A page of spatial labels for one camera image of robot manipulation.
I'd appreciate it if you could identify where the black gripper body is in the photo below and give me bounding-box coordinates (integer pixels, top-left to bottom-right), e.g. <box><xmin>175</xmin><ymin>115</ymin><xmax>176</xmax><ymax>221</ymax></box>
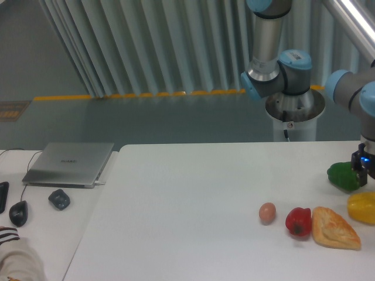
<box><xmin>351</xmin><ymin>143</ymin><xmax>374</xmax><ymax>179</ymax></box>

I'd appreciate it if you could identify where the yellow bell pepper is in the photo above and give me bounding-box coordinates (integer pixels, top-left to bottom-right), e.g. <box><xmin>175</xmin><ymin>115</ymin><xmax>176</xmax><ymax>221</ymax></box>
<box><xmin>347</xmin><ymin>192</ymin><xmax>374</xmax><ymax>225</ymax></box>

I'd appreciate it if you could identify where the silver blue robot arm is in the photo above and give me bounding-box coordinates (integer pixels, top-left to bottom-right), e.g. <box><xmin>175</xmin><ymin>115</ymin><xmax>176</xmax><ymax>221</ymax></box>
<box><xmin>241</xmin><ymin>1</ymin><xmax>374</xmax><ymax>191</ymax></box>

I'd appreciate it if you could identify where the cream sleeved forearm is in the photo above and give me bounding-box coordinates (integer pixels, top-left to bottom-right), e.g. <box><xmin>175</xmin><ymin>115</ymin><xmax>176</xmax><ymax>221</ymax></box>
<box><xmin>1</xmin><ymin>226</ymin><xmax>46</xmax><ymax>280</ymax></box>

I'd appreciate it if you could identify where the green bell pepper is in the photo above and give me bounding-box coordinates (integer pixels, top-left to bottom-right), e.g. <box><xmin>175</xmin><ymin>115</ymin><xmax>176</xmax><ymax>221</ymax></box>
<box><xmin>327</xmin><ymin>162</ymin><xmax>360</xmax><ymax>192</ymax></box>

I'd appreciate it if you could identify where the red bell pepper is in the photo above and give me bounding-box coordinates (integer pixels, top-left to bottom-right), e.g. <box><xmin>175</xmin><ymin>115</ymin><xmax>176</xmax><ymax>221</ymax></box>
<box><xmin>285</xmin><ymin>207</ymin><xmax>312</xmax><ymax>237</ymax></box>

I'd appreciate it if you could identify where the golden pastry bread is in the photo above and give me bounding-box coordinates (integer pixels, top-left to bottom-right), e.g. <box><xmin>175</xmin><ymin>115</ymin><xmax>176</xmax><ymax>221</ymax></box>
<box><xmin>312</xmin><ymin>207</ymin><xmax>362</xmax><ymax>251</ymax></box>

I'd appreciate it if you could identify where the brown egg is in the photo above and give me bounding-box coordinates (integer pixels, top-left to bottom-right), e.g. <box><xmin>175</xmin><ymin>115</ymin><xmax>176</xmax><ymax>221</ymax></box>
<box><xmin>258</xmin><ymin>202</ymin><xmax>276</xmax><ymax>225</ymax></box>

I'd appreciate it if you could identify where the grey pleated curtain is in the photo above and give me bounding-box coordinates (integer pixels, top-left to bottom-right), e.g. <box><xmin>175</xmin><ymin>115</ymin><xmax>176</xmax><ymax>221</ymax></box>
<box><xmin>41</xmin><ymin>1</ymin><xmax>374</xmax><ymax>98</ymax></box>

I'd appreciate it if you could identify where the silver closed laptop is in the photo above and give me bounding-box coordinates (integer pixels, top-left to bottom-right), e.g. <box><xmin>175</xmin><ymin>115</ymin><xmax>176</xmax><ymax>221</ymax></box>
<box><xmin>22</xmin><ymin>142</ymin><xmax>114</xmax><ymax>189</ymax></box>

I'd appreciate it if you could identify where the dark grey small case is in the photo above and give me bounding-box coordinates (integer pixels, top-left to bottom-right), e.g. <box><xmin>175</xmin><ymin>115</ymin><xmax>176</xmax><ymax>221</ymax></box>
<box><xmin>48</xmin><ymin>189</ymin><xmax>70</xmax><ymax>211</ymax></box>

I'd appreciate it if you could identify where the black computer mouse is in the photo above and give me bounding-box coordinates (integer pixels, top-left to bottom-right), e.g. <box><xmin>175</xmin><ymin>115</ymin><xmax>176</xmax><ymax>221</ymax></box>
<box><xmin>9</xmin><ymin>200</ymin><xmax>28</xmax><ymax>227</ymax></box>

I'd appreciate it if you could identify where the floor warning sticker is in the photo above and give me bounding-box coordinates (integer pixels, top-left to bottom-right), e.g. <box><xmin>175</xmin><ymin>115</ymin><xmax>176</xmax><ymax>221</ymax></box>
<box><xmin>0</xmin><ymin>101</ymin><xmax>31</xmax><ymax>122</ymax></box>

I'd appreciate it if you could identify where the black keyboard edge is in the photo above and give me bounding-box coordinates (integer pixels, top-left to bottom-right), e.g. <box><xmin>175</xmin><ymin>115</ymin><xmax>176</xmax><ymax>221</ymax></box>
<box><xmin>0</xmin><ymin>181</ymin><xmax>9</xmax><ymax>214</ymax></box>

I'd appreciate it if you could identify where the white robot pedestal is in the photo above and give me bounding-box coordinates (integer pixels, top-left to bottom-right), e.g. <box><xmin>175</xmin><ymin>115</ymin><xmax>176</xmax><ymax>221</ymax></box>
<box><xmin>265</xmin><ymin>90</ymin><xmax>325</xmax><ymax>142</ymax></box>

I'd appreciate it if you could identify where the black pedestal cable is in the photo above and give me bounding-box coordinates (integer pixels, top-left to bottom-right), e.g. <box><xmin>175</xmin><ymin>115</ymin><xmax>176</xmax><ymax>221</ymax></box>
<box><xmin>282</xmin><ymin>110</ymin><xmax>291</xmax><ymax>143</ymax></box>

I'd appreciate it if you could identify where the black mouse cable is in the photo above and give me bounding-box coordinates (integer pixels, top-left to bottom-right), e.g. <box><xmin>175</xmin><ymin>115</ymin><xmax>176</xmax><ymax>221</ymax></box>
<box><xmin>0</xmin><ymin>148</ymin><xmax>43</xmax><ymax>203</ymax></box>

